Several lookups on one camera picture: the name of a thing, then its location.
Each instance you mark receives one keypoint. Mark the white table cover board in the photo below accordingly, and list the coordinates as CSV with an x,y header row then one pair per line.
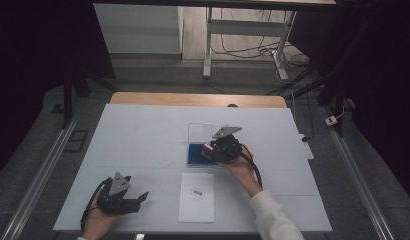
x,y
143,150

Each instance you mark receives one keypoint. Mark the person's right hand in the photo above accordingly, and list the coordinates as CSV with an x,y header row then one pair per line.
x,y
241,170

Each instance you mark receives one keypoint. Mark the stack of white paper sheets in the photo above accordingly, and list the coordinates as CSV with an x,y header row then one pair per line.
x,y
196,210

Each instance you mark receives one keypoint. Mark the red stamp grey base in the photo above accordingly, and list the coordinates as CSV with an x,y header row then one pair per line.
x,y
208,149

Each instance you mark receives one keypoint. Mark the blue ink pad clear case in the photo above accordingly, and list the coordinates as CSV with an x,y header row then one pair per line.
x,y
194,155

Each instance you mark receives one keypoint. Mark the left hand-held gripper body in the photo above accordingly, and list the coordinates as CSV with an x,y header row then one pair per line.
x,y
118,200

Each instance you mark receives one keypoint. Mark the wooden table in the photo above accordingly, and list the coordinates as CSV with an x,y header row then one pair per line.
x,y
193,99

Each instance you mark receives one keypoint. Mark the aluminium floor rail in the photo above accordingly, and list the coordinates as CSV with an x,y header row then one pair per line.
x,y
362,186
44,173

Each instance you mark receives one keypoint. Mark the black tripod stand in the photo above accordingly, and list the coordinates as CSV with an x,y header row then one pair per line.
x,y
67,100
339,116

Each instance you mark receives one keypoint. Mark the dark curtain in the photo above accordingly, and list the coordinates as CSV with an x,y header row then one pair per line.
x,y
26,66
383,83

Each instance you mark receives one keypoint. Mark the white power strip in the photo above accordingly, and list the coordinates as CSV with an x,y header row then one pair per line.
x,y
308,151

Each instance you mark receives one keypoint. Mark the metal desk frame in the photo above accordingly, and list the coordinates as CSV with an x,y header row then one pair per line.
x,y
246,27

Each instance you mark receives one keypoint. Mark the person's left hand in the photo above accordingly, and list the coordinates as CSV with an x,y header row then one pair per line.
x,y
96,223

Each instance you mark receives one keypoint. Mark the pale cabinet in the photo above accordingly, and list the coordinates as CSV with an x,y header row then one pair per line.
x,y
139,30

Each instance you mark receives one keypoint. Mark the white power adapter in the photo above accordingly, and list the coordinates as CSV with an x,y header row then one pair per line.
x,y
331,120

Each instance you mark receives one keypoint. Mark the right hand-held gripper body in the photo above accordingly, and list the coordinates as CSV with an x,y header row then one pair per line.
x,y
229,150

